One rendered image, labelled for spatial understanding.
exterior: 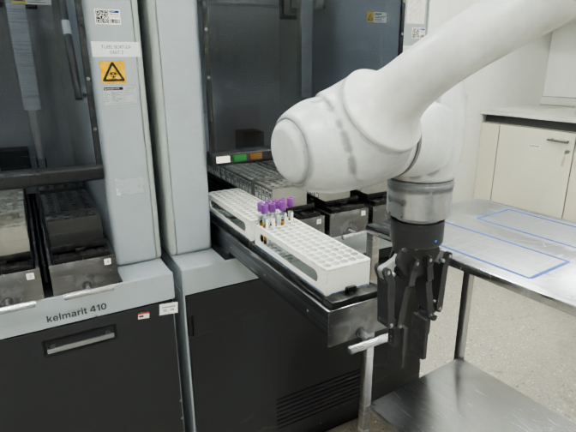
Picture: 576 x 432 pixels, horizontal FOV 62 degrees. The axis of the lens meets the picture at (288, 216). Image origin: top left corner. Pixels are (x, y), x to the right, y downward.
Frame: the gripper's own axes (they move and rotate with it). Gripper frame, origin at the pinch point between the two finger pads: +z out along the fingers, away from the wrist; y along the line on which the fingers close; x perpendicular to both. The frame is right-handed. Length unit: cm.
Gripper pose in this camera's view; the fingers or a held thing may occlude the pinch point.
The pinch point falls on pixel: (408, 340)
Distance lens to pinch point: 78.6
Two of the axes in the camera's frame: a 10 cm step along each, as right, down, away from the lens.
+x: 4.9, 2.6, -8.4
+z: 0.1, 9.5, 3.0
